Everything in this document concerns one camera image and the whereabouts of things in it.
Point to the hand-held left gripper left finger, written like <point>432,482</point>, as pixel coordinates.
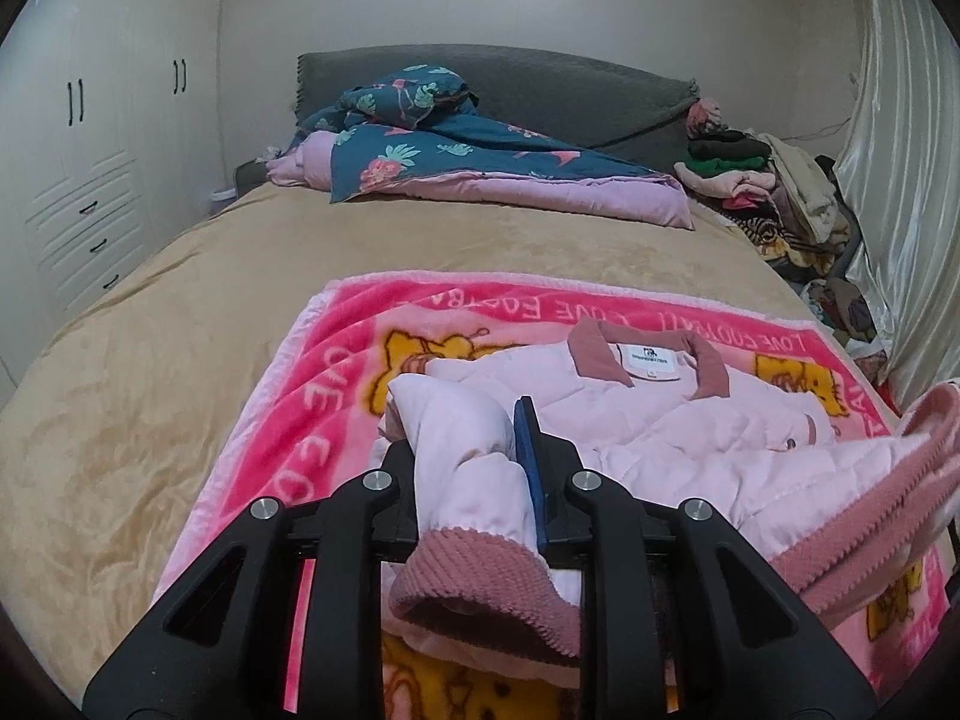
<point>394,499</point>

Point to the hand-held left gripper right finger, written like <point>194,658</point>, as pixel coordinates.
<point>526,465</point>

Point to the pink quilted jacket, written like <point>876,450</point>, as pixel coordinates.
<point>675,435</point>

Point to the pile of clothes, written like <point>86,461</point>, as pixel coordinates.
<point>780,195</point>

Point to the pink printed blanket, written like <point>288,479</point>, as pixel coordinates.
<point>352,360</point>

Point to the beige bed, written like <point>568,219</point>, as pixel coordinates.
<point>187,300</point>

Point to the teal floral duvet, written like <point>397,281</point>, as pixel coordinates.
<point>487,165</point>

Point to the grey bedside stool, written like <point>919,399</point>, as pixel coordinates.
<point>251,178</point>

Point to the grey padded headboard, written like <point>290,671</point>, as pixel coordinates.
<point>562,86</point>

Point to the teal floral pillow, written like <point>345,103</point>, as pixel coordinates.
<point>409,94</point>

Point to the white wardrobe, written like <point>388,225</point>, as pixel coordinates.
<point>97,127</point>

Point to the cream satin curtain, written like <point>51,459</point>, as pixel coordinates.
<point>907,165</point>

